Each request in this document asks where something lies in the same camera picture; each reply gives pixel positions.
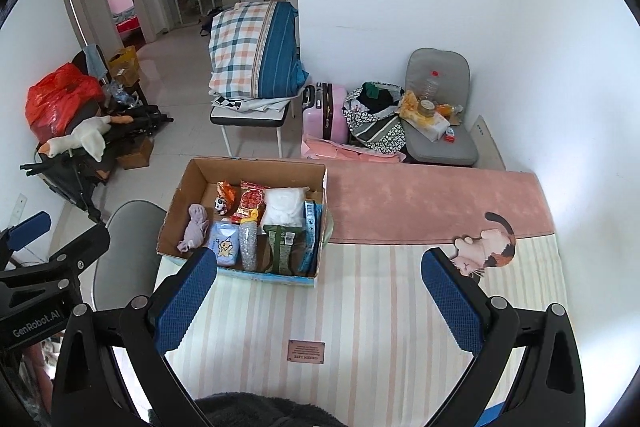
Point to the orange plastic bag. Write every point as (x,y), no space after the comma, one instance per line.
(57,99)

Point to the blue cartoon tissue pack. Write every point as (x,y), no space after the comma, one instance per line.
(224,247)

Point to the black folded stroller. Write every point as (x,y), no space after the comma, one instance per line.
(70,177)

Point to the small red box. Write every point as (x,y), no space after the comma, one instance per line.
(450,136)

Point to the white plastic bag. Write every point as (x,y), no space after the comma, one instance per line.
(285,207)

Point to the white goose plush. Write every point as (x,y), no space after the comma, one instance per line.
(87,137)

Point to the blue and white packet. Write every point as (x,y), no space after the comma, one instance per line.
(310,232)

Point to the orange panda snack packet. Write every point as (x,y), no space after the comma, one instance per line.
(225,199)

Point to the red snack packet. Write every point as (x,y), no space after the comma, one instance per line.
(249,202)

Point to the clear bubble bag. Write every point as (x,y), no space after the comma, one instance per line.
(248,247)

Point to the pink cloth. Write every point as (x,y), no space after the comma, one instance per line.
(350,152)

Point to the black floor bag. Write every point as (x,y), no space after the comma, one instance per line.
(211,22)

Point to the white tissue pack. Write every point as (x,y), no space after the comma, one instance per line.
(432,127)

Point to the plaid bedding bundle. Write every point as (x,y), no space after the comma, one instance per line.
(250,49)

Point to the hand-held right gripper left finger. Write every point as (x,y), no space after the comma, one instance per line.
(187,297)

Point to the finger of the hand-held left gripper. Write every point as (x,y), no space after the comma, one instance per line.
(85,252)
(30,227)

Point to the grey cushioned chair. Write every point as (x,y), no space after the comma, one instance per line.
(440,62)

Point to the light blue cloth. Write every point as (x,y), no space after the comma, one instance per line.
(95,62)

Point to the person's left forearm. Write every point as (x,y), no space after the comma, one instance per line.
(37,377)

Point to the white leaning board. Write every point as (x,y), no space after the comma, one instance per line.
(487,144)

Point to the folded white patterned cloth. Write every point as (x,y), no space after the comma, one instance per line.
(250,103)

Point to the pink suitcase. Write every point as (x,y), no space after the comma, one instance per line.
(330,112)

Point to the grey round-back chair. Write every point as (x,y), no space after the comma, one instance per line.
(125,237)

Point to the yellow plastic bag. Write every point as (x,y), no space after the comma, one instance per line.
(409,107)

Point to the brown tape roll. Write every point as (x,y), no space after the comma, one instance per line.
(426,108)

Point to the clear plastic bottle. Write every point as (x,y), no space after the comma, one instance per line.
(432,87)

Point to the small brown cardboard box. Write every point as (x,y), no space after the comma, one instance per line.
(136,154)

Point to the green packet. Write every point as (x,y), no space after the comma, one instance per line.
(280,252)

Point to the purple plush sock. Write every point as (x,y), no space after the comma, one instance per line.
(196,227)

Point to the dark fleece clothing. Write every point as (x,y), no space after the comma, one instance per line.
(265,412)

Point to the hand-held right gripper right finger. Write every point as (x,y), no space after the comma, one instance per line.
(452,302)

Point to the white wall strip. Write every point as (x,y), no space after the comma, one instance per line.
(20,208)

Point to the patterned tote bag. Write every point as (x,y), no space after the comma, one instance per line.
(375,124)

